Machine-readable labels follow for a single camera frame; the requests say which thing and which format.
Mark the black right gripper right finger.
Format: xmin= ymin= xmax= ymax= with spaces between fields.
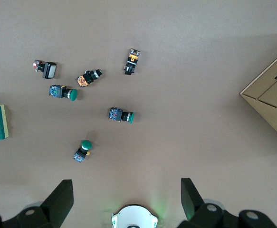
xmin=177 ymin=178 xmax=277 ymax=228

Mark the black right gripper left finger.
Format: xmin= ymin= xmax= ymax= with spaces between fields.
xmin=0 ymin=180 xmax=74 ymax=228

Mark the brown paper table cover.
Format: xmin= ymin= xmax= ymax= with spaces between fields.
xmin=0 ymin=0 xmax=277 ymax=228

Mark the brown cardboard box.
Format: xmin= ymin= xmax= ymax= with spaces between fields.
xmin=239 ymin=46 xmax=277 ymax=145

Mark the green push button switch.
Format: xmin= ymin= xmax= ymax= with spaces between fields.
xmin=108 ymin=107 xmax=135 ymax=124
xmin=49 ymin=85 xmax=78 ymax=101
xmin=73 ymin=140 xmax=93 ymax=163

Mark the orange black selector switch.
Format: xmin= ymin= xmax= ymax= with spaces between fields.
xmin=76 ymin=68 xmax=103 ymax=88
xmin=123 ymin=48 xmax=141 ymax=76

